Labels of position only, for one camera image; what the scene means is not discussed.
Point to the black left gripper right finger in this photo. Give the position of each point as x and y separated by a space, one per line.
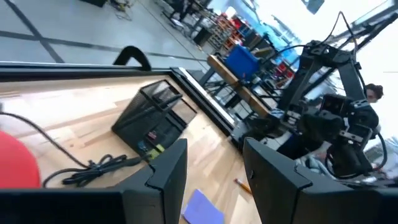
273 193

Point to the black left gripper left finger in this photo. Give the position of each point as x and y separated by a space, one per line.
164 186

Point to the orange wooden pencil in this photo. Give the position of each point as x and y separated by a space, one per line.
243 186

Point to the purple sticky note pad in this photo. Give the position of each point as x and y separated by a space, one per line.
202 208

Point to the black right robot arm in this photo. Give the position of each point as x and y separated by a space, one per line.
295 84

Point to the black mesh desk organizer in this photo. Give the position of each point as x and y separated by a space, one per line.
136 124

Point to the yellow sticky notes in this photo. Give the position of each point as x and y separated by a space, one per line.
158 148

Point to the small blue clip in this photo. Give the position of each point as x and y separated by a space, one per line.
142 145

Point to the person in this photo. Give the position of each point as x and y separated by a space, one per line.
374 91

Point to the wooden workbench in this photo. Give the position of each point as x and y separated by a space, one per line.
227 73

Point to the blue plastic bin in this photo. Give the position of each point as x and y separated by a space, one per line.
241 62

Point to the red desk lamp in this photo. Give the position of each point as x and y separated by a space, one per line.
15 161

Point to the cluttered storage shelves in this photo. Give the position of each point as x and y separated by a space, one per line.
236 31

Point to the black aluminium table frame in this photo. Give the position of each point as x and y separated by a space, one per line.
77 71

